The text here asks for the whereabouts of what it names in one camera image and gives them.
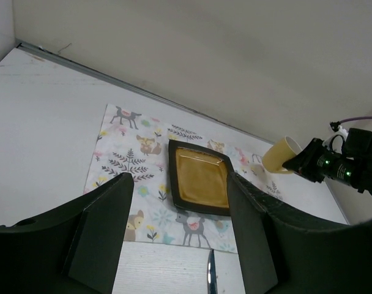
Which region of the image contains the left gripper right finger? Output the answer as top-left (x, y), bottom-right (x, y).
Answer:
top-left (227, 173), bottom-right (372, 293)

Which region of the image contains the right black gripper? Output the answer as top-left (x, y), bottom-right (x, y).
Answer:
top-left (282, 128), bottom-right (372, 195)

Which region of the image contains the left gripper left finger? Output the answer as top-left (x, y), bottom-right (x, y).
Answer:
top-left (0, 173), bottom-right (134, 293)

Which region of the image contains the yellow mug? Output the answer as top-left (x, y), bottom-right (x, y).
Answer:
top-left (262, 136), bottom-right (302, 174)

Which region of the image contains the knife with teal handle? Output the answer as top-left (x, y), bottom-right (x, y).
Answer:
top-left (207, 249), bottom-right (218, 294)

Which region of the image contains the square yellow black plate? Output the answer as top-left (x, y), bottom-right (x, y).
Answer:
top-left (168, 140), bottom-right (234, 216)

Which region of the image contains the floral animal print cloth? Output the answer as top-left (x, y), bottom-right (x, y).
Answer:
top-left (84, 104), bottom-right (283, 253)

